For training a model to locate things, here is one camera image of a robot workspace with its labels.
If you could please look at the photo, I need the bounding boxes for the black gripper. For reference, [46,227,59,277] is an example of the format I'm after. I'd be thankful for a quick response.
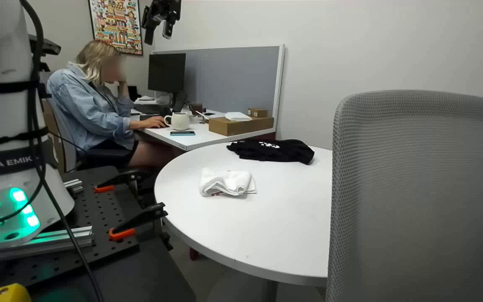
[139,0,183,47]

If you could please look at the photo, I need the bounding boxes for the white towel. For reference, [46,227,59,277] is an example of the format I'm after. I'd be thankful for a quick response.
[198,166,259,200]

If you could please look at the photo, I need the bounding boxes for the black office chair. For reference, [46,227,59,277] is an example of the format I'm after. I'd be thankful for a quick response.
[42,97,138,173]

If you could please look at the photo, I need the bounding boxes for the grey mesh office chair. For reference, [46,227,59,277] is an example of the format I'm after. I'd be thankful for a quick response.
[324,89,483,302]

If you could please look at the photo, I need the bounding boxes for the black computer monitor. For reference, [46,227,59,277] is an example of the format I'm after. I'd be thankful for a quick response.
[146,52,188,111]

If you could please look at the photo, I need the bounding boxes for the colourful framed poster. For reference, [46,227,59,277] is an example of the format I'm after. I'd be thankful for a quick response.
[87,0,144,57]

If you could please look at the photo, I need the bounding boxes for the grey desk divider panel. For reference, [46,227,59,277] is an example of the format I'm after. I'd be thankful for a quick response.
[151,44,287,136]

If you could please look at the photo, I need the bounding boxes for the seated blonde person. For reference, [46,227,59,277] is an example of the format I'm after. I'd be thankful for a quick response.
[46,39,185,173]

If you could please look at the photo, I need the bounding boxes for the white envelope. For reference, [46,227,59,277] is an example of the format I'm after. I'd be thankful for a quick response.
[223,111,253,123]

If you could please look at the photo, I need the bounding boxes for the white office desk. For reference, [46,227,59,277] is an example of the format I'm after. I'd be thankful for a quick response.
[131,107,277,153]

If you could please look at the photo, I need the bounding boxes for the flat brown cardboard box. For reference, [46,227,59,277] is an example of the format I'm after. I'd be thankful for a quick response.
[207,114,275,138]

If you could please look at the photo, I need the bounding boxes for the small cardboard box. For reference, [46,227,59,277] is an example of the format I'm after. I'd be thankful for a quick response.
[247,106,272,119]

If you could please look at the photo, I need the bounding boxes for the black orange clamp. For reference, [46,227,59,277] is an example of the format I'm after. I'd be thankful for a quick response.
[92,168,155,196]
[108,201,170,243]

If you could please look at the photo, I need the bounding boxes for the black printed t-shirt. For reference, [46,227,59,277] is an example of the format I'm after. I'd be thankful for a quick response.
[225,138,317,166]

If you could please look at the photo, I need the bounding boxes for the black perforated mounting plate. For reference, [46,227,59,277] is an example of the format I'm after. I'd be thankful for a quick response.
[0,166,198,302]

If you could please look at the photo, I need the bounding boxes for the yellow object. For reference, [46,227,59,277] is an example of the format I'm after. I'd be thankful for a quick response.
[0,282,32,302]

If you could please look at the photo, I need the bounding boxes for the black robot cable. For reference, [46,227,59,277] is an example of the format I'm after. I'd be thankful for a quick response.
[20,0,106,302]

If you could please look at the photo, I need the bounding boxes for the aluminium rail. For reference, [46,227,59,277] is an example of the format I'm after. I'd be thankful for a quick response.
[0,223,96,265]

